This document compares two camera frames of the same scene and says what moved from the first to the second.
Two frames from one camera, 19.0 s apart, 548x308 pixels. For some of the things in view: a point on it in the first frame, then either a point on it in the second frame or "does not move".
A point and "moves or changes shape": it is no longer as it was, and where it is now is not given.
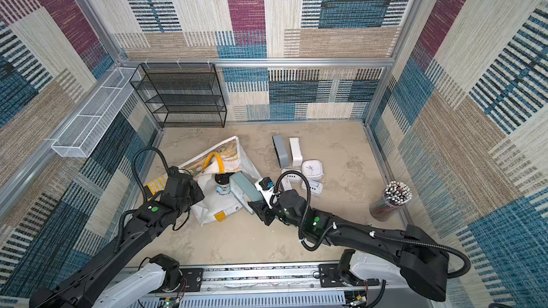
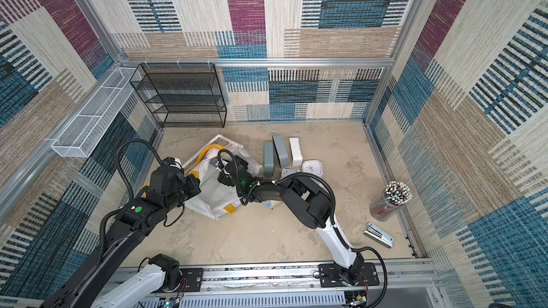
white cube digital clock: (297, 158) does not move
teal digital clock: (244, 190) moves or changes shape
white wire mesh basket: (82, 135) does not move
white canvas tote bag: (228, 158) moves or changes shape
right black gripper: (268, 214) -> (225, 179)
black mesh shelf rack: (182, 95) does not move
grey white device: (281, 150) does not move
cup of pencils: (395, 194) does not move
